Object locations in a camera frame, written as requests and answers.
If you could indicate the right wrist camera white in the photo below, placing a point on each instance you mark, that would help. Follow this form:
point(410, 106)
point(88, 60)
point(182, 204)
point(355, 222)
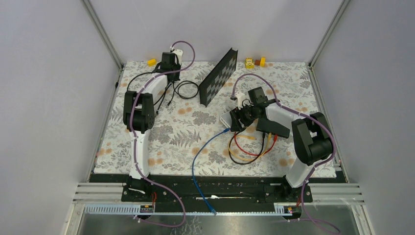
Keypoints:
point(239, 97)

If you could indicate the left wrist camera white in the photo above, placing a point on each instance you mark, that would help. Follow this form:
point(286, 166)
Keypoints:
point(178, 53)

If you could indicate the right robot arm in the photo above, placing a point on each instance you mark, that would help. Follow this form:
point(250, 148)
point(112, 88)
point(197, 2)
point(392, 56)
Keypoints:
point(311, 135)

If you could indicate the yellow patterned toy block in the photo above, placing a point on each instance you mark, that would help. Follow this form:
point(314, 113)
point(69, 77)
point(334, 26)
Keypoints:
point(249, 63)

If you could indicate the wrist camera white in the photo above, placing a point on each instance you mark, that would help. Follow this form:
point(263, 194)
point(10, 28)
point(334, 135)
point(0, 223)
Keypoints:
point(239, 97)
point(178, 53)

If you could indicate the yellow toy block left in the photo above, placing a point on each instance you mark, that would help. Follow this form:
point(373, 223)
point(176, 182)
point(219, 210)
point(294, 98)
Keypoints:
point(151, 62)

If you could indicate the checkerboard calibration board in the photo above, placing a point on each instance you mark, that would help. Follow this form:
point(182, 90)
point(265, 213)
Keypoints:
point(218, 77)

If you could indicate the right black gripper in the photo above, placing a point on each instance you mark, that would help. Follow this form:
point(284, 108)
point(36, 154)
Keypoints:
point(236, 125)

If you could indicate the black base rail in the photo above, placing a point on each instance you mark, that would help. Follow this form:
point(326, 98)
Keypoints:
point(204, 193)

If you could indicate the white network switch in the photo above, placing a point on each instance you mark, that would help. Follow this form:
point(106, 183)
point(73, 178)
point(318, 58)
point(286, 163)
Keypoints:
point(226, 120)

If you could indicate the black network switch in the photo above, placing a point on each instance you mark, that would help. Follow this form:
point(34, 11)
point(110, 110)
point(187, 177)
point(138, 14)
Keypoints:
point(267, 126)

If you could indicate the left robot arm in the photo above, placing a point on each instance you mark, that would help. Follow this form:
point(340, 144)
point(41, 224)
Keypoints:
point(139, 116)

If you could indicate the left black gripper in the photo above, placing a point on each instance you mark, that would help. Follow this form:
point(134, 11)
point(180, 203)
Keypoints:
point(176, 64)

